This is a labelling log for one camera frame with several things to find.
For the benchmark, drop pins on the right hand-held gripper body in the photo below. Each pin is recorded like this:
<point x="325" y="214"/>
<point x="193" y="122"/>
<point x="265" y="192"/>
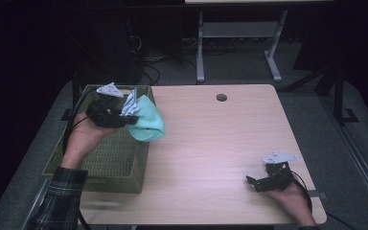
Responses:
<point x="278" y="179"/>

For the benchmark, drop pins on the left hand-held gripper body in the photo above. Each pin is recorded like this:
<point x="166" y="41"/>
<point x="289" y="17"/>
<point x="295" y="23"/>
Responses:
<point x="105" y="111"/>

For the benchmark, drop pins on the teal pet shirt striped collar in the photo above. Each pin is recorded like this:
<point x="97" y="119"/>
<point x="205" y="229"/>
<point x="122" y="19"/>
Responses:
<point x="148" y="124"/>

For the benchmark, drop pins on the green woven basket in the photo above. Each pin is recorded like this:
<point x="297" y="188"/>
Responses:
<point x="115" y="156"/>

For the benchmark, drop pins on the person's right hand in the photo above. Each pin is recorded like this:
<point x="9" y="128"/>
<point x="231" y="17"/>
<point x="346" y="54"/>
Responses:
<point x="297" y="204"/>

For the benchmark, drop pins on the person's left hand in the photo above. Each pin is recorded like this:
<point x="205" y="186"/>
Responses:
<point x="83" y="140"/>

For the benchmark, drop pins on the black metal stand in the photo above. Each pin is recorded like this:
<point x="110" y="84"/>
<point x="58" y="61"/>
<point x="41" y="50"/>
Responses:
<point x="340" y="96"/>
<point x="74" y="96"/>

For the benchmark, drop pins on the grey tape strip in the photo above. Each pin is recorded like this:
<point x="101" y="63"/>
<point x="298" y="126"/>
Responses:
<point x="317" y="194"/>

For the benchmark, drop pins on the grey metal table frame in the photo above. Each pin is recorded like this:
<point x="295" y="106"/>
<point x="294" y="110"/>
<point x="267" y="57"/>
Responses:
<point x="239" y="29"/>

